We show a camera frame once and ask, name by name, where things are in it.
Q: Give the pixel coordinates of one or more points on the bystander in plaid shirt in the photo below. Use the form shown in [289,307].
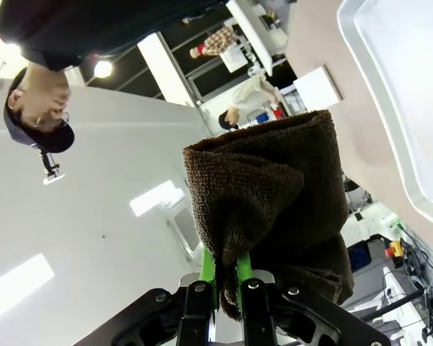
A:
[216,41]

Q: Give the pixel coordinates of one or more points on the silver metal tray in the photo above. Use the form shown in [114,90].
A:
[400,90]

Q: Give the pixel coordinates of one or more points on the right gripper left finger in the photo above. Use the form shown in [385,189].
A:
[198,313]

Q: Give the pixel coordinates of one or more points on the small rectangular ceiling light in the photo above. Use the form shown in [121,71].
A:
[155,200]

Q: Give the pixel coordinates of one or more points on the white machine housing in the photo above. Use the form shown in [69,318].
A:
[373,223]

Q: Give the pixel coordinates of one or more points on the large rectangular ceiling light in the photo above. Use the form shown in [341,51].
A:
[14,288]

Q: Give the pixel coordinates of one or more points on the red emergency stop button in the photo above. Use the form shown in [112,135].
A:
[395,248]

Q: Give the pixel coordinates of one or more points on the bystander in cream shirt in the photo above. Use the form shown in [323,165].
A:
[247,95]

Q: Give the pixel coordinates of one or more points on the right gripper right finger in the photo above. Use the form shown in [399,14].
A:
[260,313]

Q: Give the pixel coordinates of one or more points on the person head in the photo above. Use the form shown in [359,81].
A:
[39,102]

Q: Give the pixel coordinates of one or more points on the small white table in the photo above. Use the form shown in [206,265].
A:
[250,32]

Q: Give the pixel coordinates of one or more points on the brown cloth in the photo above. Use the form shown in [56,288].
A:
[260,173]

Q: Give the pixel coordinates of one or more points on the ceiling mounted camera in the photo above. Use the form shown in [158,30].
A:
[51,169]

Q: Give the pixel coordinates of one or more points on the round ceiling lamp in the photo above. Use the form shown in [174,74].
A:
[102,68]

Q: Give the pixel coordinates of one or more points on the black cap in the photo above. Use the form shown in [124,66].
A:
[56,142]

